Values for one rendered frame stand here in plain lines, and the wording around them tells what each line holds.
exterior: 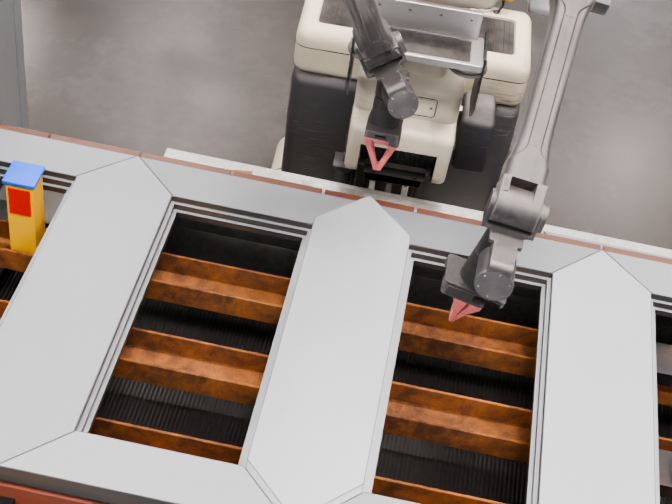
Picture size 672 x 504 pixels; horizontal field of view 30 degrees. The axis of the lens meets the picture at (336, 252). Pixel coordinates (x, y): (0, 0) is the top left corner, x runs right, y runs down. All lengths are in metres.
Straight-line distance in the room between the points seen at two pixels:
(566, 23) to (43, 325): 0.95
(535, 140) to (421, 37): 0.68
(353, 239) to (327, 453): 0.49
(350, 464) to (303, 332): 0.28
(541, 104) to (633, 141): 2.29
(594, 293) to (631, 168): 1.77
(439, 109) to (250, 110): 1.40
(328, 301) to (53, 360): 0.47
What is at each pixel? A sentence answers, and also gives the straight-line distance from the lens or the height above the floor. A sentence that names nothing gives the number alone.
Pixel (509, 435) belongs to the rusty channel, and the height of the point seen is 0.68.
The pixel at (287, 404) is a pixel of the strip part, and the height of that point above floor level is 0.85.
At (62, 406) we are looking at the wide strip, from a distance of 1.99.
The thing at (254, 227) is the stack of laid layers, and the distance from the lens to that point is 2.31.
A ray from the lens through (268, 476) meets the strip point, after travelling 1.91.
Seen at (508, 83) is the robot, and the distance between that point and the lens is 2.90.
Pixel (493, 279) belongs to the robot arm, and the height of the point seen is 1.16.
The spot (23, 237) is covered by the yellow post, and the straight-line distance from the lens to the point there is 2.39.
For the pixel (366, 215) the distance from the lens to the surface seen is 2.33.
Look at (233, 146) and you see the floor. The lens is 3.80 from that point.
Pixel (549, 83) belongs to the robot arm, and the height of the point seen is 1.34.
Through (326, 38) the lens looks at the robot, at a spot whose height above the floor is 0.80.
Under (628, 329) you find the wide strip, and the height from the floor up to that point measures 0.85.
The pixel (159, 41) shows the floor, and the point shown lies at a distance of 4.21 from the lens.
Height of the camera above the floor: 2.39
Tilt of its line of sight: 43 degrees down
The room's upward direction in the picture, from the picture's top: 9 degrees clockwise
